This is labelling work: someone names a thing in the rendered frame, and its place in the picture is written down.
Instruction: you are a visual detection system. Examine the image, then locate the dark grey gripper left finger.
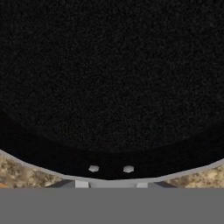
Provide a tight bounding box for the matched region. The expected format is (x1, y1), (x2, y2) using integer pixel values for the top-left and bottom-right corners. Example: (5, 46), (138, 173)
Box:
(45, 178), (90, 189)

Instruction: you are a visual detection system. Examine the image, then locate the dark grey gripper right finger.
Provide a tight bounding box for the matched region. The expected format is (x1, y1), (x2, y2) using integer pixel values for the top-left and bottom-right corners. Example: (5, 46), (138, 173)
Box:
(136, 181), (178, 189)

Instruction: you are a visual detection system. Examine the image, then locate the black frying pan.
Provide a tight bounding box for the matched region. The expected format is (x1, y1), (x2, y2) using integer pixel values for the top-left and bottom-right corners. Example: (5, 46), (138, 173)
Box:
(0, 0), (224, 183)

